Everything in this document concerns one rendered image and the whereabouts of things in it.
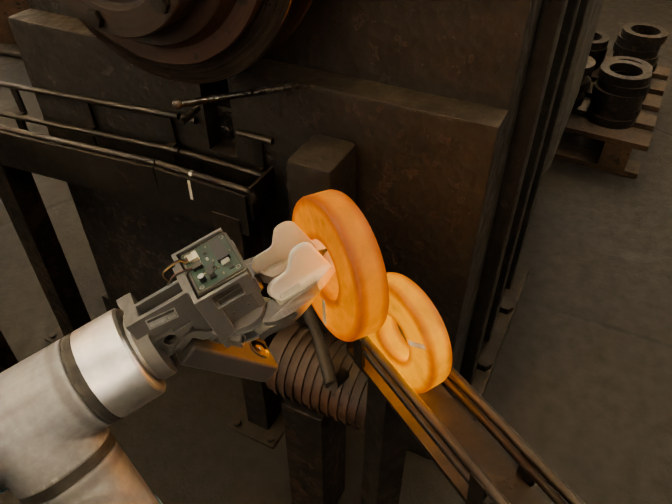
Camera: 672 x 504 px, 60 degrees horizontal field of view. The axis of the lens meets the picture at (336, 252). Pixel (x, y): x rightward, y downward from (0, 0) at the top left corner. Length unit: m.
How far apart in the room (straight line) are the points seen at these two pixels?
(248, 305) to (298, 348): 0.42
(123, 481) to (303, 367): 0.43
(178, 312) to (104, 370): 0.08
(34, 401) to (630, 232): 1.99
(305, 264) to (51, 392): 0.24
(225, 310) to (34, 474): 0.20
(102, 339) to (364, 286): 0.23
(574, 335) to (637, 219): 0.66
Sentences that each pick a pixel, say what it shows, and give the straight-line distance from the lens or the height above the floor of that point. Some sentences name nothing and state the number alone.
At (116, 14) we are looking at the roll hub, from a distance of 0.85.
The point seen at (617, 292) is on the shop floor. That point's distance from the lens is 1.99.
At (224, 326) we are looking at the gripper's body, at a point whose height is 0.87.
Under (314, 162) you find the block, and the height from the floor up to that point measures 0.80.
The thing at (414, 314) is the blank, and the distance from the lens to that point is 0.68.
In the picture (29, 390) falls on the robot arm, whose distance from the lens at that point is 0.56.
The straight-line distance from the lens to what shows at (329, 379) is 0.88.
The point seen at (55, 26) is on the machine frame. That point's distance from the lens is 1.27.
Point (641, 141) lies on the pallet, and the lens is 2.51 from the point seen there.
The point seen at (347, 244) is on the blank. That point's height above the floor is 0.93.
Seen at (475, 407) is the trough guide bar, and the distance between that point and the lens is 0.73.
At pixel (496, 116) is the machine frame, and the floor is 0.87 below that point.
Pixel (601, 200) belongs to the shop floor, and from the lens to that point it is 2.37.
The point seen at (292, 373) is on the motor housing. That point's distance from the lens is 0.95.
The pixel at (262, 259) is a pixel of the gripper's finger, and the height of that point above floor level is 0.89.
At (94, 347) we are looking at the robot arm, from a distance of 0.54.
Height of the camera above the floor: 1.26
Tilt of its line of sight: 41 degrees down
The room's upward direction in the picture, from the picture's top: straight up
